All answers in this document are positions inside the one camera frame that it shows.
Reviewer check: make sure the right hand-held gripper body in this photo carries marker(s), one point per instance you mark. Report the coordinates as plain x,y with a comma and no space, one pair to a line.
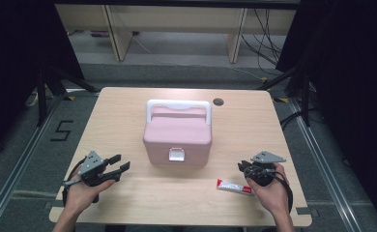
262,174

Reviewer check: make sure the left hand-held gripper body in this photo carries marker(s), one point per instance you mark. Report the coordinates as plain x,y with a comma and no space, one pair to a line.
91,164

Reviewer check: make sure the red and white tube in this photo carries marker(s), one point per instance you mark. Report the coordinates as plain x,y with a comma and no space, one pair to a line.
235,187

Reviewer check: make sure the pink plastic storage box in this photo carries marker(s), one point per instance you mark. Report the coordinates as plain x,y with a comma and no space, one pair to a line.
178,135

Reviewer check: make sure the person's right hand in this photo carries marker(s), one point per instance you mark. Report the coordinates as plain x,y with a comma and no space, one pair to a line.
273,196

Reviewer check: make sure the person's left hand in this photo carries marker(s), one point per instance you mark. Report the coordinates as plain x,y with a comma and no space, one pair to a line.
80,195

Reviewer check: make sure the grey floor tape strip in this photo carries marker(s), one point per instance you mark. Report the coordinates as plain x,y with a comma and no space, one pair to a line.
49,204

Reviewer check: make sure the black metal stand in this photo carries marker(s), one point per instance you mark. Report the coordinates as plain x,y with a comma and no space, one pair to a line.
305,96
42,96

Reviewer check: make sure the black curtain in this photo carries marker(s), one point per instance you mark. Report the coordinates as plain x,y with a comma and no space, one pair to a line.
12,64
354,80

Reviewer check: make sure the metal floor rail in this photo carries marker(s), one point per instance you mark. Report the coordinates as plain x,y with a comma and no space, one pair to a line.
325,167
19,164

